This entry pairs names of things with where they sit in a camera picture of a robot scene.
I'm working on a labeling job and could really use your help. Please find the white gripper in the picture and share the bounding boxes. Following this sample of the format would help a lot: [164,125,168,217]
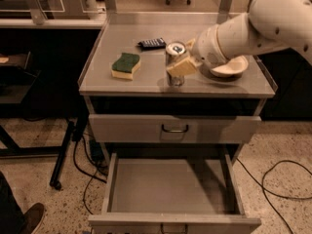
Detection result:
[166,24,229,77]

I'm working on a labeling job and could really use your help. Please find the silver redbull can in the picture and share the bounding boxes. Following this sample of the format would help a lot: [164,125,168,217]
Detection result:
[166,41,186,87]

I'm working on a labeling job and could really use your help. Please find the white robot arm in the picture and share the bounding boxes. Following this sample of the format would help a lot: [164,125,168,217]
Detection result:
[167,0,312,77]

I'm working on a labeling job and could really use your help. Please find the closed upper drawer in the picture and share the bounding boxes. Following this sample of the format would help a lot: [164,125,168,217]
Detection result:
[89,114,260,143]

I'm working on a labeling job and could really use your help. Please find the grey metal drawer cabinet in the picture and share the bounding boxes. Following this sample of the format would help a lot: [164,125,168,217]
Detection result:
[78,0,279,234]

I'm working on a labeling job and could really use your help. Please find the open middle drawer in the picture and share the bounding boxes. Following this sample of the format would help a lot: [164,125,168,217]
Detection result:
[89,152,261,234]

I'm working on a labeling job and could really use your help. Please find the dark blue snack packet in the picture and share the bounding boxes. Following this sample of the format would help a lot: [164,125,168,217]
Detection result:
[138,38,166,50]

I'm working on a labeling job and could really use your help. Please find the white paper bowl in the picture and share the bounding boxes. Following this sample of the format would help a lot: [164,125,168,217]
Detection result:
[211,56,249,78]

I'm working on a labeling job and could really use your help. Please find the green yellow sponge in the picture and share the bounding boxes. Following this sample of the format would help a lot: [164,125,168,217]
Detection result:
[111,53,140,80]

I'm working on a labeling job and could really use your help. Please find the dark side table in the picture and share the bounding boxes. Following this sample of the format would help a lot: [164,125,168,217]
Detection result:
[0,52,40,105]

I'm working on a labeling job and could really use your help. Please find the black table leg stand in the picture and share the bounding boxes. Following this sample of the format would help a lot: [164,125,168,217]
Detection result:
[0,122,74,190]

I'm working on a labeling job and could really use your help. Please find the brown shoe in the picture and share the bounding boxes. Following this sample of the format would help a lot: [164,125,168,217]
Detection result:
[19,203,45,234]

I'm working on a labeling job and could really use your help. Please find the white horizontal rail pipe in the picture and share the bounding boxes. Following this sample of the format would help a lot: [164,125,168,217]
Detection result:
[0,19,105,29]

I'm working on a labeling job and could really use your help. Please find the black floor cable left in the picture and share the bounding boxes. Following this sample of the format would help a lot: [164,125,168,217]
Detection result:
[72,133,109,215]

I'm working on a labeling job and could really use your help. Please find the black floor cable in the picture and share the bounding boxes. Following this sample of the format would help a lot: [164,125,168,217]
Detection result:
[72,133,109,215]
[236,157,312,234]

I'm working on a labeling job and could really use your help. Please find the black floor cable right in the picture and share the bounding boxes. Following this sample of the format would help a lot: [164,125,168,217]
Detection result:
[236,157,312,234]

